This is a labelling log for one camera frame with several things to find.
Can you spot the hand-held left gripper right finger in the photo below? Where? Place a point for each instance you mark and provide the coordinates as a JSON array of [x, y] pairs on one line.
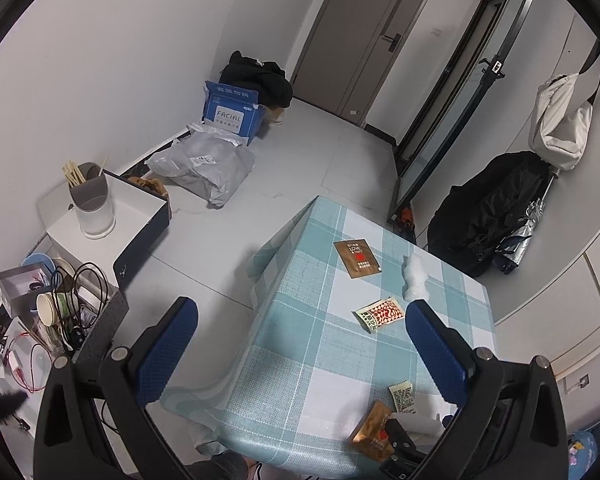
[[432, 350]]

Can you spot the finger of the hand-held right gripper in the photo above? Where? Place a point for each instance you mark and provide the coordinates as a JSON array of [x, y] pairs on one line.
[[400, 435], [397, 469]]

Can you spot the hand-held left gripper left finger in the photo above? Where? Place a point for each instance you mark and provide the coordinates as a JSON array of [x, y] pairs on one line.
[[170, 345]]

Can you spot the orange brown foil packet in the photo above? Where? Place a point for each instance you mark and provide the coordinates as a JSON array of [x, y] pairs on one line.
[[372, 425]]

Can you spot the beige snack packet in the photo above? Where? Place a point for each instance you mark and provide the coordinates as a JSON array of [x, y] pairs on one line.
[[402, 396]]

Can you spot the white shoulder bag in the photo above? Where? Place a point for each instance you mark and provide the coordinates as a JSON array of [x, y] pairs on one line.
[[560, 120]]

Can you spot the red patterned snack packet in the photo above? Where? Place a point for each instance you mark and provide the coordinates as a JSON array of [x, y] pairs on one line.
[[380, 314]]

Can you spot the grey speckled bin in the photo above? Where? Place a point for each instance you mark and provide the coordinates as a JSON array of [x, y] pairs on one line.
[[102, 330]]

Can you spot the dark brown snack packet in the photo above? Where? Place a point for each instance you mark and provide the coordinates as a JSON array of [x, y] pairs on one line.
[[357, 257]]

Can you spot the stack of paper cups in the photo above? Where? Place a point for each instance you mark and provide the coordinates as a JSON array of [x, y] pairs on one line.
[[47, 310]]

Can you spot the checked teal tablecloth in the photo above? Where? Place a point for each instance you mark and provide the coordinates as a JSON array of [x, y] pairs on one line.
[[305, 340]]

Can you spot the white storage box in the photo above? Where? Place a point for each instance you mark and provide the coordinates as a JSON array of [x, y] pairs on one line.
[[130, 220]]

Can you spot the orange black item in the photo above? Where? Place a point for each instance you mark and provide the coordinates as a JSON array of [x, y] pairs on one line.
[[406, 220]]

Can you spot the silver folded umbrella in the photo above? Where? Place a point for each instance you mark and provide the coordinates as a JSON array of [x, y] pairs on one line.
[[525, 240]]

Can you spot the black hanging jacket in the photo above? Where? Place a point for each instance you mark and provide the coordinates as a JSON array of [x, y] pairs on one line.
[[490, 210]]

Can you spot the blue bowl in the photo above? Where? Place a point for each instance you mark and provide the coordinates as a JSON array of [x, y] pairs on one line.
[[37, 261]]

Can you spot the small grey open box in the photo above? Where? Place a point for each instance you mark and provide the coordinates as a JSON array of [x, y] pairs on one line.
[[22, 287]]

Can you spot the grey chopstick holder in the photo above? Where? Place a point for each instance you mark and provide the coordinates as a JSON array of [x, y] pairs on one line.
[[92, 205]]

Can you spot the brown patterned item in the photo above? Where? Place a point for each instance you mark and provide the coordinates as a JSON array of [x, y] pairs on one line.
[[150, 186]]

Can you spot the dark fuzzy cloth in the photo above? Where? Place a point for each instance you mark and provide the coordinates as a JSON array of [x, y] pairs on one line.
[[2, 402]]

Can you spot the blue printed bag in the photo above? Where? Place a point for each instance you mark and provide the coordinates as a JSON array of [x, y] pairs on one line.
[[582, 452]]

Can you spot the grey plastic mailing bag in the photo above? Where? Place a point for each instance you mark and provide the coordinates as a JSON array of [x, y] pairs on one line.
[[205, 165]]

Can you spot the bundle of wooden chopsticks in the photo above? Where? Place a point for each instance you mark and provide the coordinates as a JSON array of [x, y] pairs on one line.
[[75, 175]]

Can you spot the blue cardboard box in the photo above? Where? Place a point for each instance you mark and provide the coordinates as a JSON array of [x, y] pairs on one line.
[[232, 112]]

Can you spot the dark framed glass door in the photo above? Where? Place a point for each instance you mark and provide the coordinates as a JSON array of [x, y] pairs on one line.
[[460, 100]]

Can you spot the brown cardboard piece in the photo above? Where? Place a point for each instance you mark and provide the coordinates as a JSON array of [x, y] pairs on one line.
[[275, 115]]

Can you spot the black clothes pile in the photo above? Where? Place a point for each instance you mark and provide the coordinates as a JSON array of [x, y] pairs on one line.
[[257, 80]]

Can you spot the grey brown door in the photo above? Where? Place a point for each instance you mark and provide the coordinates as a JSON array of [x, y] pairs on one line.
[[365, 40]]

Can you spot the wall socket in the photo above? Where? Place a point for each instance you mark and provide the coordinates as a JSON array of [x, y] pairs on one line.
[[582, 380]]

